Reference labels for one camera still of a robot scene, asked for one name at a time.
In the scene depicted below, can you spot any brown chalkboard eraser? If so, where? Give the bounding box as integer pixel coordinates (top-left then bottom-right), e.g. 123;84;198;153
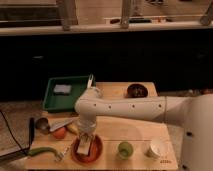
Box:
77;139;91;155

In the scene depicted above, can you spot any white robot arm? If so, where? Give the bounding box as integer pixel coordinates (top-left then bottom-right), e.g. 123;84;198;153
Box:
74;87;213;171

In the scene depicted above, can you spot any red bowl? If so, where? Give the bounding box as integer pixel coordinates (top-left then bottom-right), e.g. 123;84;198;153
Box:
71;135;103;164

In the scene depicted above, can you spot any dark brown bowl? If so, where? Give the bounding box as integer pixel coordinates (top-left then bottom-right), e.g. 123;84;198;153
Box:
127;84;148;98

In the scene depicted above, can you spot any yellow banana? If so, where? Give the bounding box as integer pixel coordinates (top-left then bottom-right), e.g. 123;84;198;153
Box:
67;124;78;135

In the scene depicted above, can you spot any orange tomato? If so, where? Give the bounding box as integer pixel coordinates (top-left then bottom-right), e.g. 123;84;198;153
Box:
52;127;66;140

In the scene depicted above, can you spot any silver knife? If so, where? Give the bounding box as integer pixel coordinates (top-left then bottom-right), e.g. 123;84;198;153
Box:
50;118;77;132

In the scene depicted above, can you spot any green cup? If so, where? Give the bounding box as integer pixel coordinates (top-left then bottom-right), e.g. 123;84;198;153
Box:
118;141;134;159

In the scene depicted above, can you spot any green plastic tray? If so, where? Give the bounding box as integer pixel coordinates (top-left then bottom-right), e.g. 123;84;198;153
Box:
43;75;89;113

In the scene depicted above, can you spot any grey sponge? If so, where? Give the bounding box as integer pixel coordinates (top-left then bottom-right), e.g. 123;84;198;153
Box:
53;85;72;94

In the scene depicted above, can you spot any white cup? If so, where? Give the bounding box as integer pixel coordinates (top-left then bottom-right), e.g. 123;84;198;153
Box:
146;138;167;159

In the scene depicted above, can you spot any metal ladle black handle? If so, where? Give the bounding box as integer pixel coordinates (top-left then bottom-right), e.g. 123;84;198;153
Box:
29;117;50;145

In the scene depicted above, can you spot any black cable left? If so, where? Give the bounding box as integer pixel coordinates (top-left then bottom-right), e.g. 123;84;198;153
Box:
0;109;30;163

